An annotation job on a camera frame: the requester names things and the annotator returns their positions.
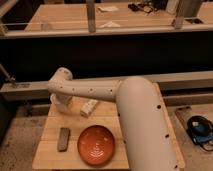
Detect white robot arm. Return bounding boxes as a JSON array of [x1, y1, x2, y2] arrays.
[[47, 67, 181, 171]]

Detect white bottle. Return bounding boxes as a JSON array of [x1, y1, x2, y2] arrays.
[[80, 99, 99, 118]]

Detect orange plate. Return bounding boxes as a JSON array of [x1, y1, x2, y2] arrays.
[[77, 125, 115, 166]]

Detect grey rectangular block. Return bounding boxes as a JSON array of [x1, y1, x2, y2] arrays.
[[57, 127, 70, 152]]

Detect white paper on back table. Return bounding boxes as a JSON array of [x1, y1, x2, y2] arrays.
[[97, 6, 119, 12]]

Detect wooden table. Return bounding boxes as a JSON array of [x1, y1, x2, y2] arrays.
[[31, 82, 186, 171]]

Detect clear plastic bottle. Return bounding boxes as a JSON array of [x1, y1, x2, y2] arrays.
[[41, 21, 51, 31]]

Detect blue black device on floor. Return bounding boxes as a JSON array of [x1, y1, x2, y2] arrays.
[[186, 115, 213, 152]]

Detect grey vertical post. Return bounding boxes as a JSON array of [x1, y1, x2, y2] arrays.
[[86, 0, 96, 33]]

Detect black cables on back table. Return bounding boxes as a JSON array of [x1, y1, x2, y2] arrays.
[[127, 0, 161, 14]]

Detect grey post right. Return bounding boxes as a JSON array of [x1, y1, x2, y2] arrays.
[[172, 0, 203, 29]]

